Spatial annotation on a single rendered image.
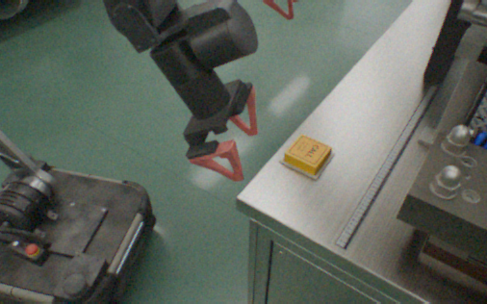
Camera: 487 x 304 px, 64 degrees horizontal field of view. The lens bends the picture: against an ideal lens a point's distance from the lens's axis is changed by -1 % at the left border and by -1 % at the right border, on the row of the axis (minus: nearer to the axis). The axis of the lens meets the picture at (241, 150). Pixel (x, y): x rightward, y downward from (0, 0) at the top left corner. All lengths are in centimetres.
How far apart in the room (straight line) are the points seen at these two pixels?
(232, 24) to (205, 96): 11
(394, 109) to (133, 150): 150
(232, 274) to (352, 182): 98
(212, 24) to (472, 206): 42
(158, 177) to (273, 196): 131
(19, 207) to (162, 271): 58
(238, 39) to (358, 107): 54
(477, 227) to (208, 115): 38
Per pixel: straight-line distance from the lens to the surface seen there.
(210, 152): 50
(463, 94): 82
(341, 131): 86
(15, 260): 160
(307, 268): 76
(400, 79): 106
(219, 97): 51
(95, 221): 156
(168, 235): 177
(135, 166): 206
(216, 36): 45
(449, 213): 60
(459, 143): 67
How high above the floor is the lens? 146
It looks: 45 degrees down
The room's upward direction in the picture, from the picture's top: straight up
